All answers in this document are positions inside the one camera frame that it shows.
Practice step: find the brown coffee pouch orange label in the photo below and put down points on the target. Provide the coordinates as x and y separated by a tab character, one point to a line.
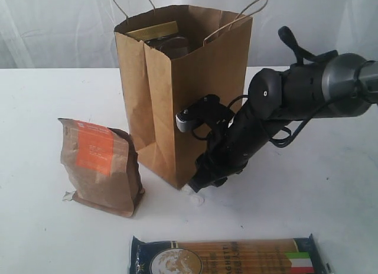
102	164

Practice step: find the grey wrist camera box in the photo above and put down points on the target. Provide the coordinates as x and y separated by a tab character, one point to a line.
207	110

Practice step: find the white pebble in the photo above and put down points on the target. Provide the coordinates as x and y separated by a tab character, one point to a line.
196	200
187	190

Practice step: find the spaghetti package dark blue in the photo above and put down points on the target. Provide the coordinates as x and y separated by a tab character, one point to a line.
296	255

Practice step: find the clear jar gold lid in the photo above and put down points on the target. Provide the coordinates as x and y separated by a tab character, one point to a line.
165	38

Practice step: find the brown paper shopping bag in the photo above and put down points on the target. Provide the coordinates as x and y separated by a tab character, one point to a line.
156	87

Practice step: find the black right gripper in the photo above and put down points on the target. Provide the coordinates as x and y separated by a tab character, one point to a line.
231	154

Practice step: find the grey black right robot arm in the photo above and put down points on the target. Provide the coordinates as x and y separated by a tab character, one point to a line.
278	105

